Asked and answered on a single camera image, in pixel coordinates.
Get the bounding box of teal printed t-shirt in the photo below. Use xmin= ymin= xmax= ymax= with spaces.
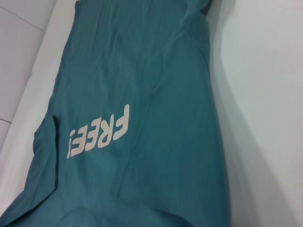
xmin=0 ymin=0 xmax=229 ymax=227

